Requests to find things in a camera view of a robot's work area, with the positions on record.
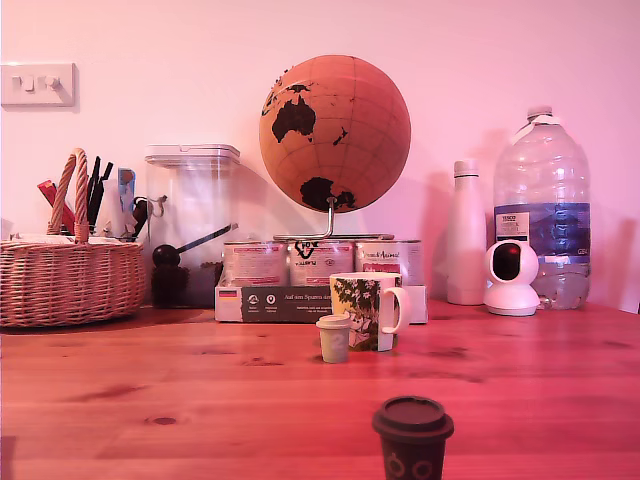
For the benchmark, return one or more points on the tin can black triangle mark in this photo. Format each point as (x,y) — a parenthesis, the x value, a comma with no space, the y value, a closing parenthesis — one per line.
(320,265)

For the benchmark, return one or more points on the white wall light switch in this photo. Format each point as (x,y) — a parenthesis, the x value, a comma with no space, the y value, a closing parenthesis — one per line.
(37,95)

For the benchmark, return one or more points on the blue and white tool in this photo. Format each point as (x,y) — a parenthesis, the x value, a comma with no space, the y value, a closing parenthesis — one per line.
(127,177)

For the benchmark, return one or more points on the white metal bottle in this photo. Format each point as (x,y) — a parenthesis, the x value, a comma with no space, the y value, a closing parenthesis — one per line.
(466,250)

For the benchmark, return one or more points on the dark brown coffee capsule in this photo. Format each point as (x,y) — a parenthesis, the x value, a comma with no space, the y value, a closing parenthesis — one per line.
(412,440)

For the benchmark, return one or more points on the tin can script lettering label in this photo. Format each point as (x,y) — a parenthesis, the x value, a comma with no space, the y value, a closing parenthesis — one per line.
(385,257)

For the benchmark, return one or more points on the black pen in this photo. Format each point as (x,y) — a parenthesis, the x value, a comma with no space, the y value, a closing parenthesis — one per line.
(94,185)
(106,172)

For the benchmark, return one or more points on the dark cardboard can tray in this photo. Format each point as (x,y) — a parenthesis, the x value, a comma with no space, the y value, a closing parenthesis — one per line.
(270,302)

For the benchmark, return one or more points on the red packet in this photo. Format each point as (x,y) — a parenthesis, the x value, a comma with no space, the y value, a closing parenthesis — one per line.
(47,192)

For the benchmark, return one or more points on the floral print mug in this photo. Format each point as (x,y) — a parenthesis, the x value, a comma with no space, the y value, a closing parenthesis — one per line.
(360,300)

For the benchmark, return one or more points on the small white round camera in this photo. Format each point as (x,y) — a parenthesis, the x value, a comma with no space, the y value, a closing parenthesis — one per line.
(525,265)

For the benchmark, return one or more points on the clear plastic storage container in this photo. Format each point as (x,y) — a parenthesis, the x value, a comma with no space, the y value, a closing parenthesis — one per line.
(200,200)

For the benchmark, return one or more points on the large clear water bottle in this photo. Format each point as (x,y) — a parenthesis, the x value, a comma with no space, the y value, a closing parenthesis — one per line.
(542,175)

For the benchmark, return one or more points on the cork globe on metal stand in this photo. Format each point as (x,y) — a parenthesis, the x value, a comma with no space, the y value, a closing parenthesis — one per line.
(350,130)

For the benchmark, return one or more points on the pale coffee capsule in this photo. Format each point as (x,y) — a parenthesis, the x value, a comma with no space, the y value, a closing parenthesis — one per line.
(334,342)

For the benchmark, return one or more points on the black coffee scoop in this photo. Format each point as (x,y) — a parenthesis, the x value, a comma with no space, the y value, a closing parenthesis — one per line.
(166,256)

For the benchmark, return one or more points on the tin can pink label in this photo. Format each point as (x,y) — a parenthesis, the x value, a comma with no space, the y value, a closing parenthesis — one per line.
(255,265)

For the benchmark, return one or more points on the white papers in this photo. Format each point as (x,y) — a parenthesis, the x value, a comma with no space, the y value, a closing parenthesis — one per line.
(40,238)

